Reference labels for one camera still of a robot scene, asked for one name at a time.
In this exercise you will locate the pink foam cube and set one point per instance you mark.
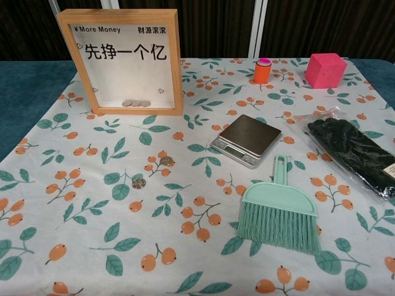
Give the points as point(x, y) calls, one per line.
point(324, 72)

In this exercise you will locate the teal velvet table cover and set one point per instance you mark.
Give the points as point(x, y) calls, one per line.
point(24, 108)

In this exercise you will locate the wooden coin box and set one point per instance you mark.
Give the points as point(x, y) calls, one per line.
point(123, 18)

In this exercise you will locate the silver digital pocket scale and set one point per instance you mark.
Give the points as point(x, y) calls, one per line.
point(250, 132)

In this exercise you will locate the black gloves in plastic bag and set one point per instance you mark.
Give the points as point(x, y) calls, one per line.
point(345, 145)

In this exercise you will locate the dark slatted screen panel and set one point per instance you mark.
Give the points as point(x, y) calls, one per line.
point(216, 27)
point(333, 24)
point(27, 27)

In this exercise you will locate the white screen frame post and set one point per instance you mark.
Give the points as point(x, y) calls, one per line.
point(109, 3)
point(257, 27)

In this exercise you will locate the silver coin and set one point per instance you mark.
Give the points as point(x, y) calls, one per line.
point(138, 184)
point(145, 104)
point(135, 103)
point(167, 161)
point(126, 103)

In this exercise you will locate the floral leaf berry tablecloth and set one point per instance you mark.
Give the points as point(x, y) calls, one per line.
point(185, 216)

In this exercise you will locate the mint green hand brush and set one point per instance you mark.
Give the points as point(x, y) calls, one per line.
point(277, 197)

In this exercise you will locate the orange cylinder pink cap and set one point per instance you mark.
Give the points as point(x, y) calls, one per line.
point(261, 74)

